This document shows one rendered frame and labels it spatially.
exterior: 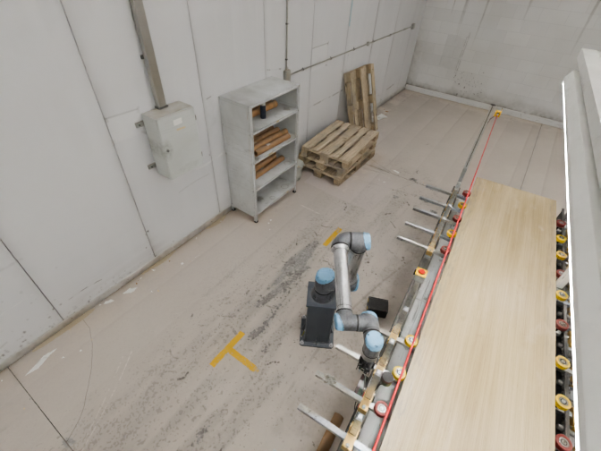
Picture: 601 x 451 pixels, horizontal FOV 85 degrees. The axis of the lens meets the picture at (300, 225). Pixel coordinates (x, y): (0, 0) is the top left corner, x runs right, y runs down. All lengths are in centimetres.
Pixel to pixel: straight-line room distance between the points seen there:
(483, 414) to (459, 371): 24
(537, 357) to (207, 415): 239
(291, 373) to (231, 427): 62
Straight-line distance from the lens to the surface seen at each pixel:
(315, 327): 303
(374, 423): 241
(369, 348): 178
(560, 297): 320
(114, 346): 358
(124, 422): 323
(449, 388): 232
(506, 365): 257
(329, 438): 290
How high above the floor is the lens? 286
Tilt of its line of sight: 42 degrees down
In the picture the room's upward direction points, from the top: 3 degrees clockwise
